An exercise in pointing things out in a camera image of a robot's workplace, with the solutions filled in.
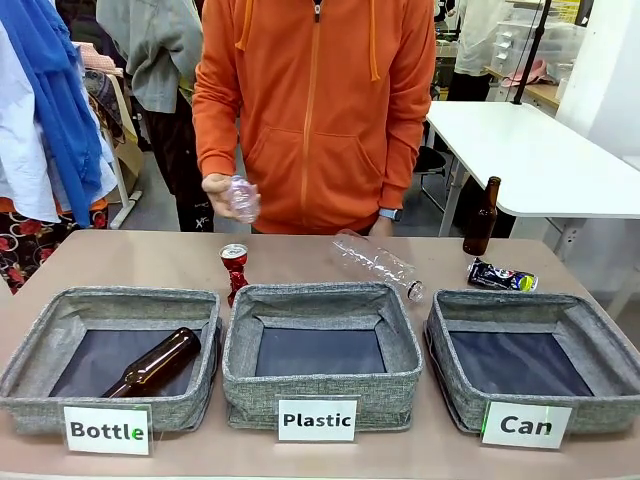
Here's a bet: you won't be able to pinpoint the black pole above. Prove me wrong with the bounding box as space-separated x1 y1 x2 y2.
512 0 551 106

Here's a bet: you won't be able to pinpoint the dark patterned cloth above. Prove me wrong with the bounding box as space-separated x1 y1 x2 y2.
82 68 126 144

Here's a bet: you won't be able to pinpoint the clear plastic storage boxes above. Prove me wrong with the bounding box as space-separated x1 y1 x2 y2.
492 19 586 76

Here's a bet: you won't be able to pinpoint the grey fabric basket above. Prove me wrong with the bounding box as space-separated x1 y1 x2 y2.
0 285 224 435
222 282 425 431
423 288 640 435

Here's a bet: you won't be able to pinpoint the crushed dark blue can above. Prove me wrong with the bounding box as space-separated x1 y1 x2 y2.
467 256 541 294

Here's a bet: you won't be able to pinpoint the person's left forearm orange sleeve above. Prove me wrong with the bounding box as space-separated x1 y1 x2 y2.
380 114 434 214

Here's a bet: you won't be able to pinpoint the white Can label sign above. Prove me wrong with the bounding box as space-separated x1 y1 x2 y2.
479 399 575 450

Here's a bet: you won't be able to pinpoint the black stool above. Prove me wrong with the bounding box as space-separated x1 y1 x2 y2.
412 147 451 214

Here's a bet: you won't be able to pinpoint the wooden workbench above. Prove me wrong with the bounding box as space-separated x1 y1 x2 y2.
484 64 561 109

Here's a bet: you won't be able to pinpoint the long clear plastic bottle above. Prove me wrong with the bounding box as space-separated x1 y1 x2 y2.
330 228 427 304

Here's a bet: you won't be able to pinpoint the brown glass bottle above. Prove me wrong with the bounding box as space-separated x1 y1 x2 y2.
99 326 203 400
462 175 502 257

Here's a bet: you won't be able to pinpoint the white rack leg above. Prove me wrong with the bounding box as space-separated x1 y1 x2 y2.
102 124 144 230

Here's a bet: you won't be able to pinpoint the white Plastic label sign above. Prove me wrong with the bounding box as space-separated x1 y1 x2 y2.
274 394 362 445

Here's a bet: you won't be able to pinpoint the hanging blue cloth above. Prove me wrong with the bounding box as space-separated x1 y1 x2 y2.
0 0 104 229

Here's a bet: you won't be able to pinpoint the person's right hand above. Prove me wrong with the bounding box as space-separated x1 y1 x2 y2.
201 172 237 219

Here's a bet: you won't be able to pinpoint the hanging white cloth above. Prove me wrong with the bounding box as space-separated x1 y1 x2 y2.
0 19 119 224

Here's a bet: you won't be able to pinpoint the brown cardboard sheet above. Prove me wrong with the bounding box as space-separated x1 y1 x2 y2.
117 79 146 194

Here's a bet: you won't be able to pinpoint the pink cloth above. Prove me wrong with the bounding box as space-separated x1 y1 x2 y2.
499 58 557 87

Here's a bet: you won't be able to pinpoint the crushed red can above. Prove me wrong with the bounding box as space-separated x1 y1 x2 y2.
219 243 250 309

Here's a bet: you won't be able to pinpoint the white Bottle label sign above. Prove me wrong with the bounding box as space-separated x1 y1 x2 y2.
62 403 154 457

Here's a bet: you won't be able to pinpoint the black trousers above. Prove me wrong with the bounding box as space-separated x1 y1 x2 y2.
142 107 216 234

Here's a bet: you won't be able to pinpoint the orange zip hoodie torso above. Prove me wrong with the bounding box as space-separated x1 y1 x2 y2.
192 0 437 235

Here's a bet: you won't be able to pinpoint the white table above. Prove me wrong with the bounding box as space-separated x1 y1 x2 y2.
425 99 640 321

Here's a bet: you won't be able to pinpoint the person's right forearm orange sleeve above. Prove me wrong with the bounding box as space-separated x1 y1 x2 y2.
192 114 246 181

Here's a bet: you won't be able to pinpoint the background person white shirt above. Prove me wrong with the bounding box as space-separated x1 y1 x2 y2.
452 0 509 101

